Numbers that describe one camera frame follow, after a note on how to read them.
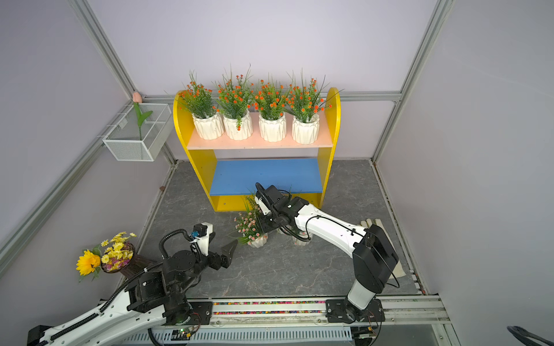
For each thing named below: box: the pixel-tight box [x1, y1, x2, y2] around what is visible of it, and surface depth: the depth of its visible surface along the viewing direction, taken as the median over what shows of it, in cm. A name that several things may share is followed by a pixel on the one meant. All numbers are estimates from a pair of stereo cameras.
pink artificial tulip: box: [132, 91, 153, 141], surface depth 92 cm
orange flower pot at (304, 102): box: [285, 68, 345, 145], surface depth 67 cm
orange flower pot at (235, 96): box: [217, 63, 255, 141], surface depth 65 cm
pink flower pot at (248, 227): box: [229, 192, 269, 248], surface depth 75 cm
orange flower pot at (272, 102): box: [253, 72, 291, 143], surface depth 67 cm
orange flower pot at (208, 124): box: [164, 69, 225, 141], surface depth 68 cm
